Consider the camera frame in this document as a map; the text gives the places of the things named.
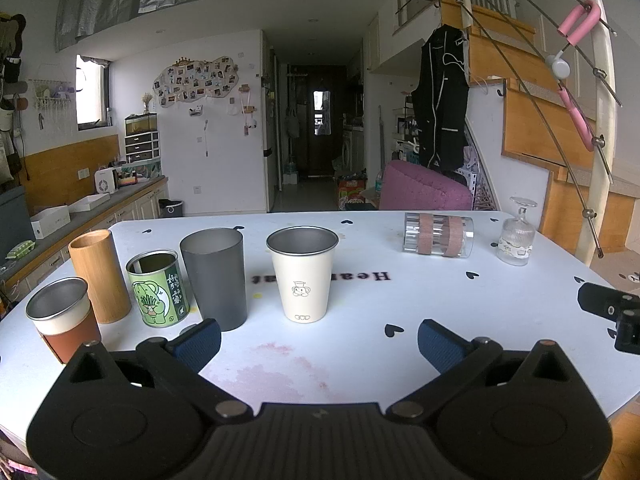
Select ribbed glass goblet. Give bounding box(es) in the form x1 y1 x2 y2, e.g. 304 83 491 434
496 197 539 267

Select white steel cup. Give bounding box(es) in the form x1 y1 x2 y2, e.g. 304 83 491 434
266 227 340 324

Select washing machine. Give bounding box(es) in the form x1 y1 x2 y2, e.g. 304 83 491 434
342 127 365 175

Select purple armchair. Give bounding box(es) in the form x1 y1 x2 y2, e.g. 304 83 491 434
378 160 474 212

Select window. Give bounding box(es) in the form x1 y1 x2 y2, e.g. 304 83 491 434
75 54 111 129

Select white cardboard box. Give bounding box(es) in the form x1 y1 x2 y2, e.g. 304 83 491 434
30 204 71 240

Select white kitchen counter cabinet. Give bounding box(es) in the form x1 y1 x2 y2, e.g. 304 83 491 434
0 175 170 306

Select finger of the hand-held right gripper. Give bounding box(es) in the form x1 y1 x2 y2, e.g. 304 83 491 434
577 283 640 356

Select flat white box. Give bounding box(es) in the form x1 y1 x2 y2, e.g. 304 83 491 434
68 192 111 213

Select white stair post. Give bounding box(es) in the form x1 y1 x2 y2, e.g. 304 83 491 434
576 0 617 267

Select dark entrance door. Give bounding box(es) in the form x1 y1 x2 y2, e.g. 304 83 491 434
306 66 347 179

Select glass fish tank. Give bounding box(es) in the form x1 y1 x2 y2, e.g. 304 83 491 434
124 113 159 136

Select bamboo cup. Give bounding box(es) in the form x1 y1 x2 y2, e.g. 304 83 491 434
68 229 132 324

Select steel cup brown sleeve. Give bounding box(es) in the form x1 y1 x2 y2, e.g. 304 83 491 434
25 277 102 365

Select grey storage bin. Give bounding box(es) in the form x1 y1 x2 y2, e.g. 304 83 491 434
0 185 27 262

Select wall photo collage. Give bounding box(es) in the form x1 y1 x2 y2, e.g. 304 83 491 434
152 56 242 107

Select black jacket white trim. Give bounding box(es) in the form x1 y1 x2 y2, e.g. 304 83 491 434
411 24 471 172

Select green printed tin can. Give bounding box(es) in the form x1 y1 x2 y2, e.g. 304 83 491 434
125 249 190 329

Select clear glass cup cork bands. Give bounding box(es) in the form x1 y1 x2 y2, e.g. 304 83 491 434
403 212 474 259

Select red printed carton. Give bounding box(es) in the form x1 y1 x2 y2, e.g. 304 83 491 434
337 177 372 211

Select dark grey tumbler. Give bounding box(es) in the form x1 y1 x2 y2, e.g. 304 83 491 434
179 228 249 332

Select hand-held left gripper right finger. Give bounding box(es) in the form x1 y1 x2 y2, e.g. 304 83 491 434
386 318 593 423

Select wooden staircase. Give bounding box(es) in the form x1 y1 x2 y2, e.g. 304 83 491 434
440 0 640 256

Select small drawer organizer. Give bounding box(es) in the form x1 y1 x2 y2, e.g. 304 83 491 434
124 131 161 159

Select white countertop appliance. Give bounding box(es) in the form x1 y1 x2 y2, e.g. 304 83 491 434
94 169 119 195

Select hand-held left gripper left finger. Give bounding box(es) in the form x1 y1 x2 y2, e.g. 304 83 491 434
50 318 253 422

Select pink curved handle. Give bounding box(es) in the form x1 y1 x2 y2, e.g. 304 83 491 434
557 86 597 152

